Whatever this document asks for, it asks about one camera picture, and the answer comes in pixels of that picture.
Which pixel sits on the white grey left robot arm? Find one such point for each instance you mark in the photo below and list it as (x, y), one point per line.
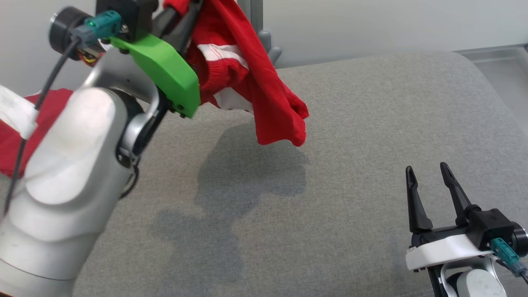
(70, 173)

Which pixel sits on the teal left camera connector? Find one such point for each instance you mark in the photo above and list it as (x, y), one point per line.
(103, 24)

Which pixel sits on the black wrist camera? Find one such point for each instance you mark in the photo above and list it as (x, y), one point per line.
(123, 12)
(491, 225)

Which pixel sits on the teal camera connector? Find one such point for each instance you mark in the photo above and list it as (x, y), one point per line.
(103, 24)
(505, 251)

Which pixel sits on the teal right camera connector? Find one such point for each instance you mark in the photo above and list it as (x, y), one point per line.
(505, 251)

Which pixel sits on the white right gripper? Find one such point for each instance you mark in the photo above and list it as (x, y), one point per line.
(441, 249)

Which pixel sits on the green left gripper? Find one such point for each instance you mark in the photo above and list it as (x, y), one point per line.
(165, 66)

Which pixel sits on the red shorts with white stripe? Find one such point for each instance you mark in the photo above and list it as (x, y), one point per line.
(268, 99)

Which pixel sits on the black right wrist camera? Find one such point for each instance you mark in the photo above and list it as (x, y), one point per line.
(491, 225)

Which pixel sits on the grey metal stand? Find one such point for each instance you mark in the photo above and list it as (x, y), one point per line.
(256, 16)

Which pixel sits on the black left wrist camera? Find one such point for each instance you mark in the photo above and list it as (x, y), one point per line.
(123, 12)

